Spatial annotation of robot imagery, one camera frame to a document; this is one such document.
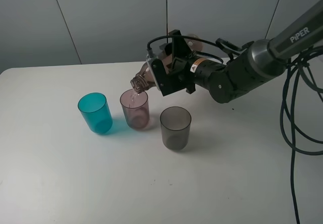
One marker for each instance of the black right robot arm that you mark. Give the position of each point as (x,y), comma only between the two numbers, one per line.
(249,66)

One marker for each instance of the pink transparent plastic cup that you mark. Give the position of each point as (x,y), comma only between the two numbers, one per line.
(135,108)

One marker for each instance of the grey transparent plastic cup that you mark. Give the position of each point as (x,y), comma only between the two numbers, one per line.
(175,124)

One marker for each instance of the brown transparent plastic bottle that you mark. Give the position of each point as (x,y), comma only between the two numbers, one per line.
(144,80)

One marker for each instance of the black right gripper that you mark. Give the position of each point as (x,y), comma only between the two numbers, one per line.
(195,70)

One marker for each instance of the teal transparent plastic cup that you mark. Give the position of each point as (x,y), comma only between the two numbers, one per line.
(95,111)

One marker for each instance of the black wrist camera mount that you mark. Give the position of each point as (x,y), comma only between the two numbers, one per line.
(164,75)

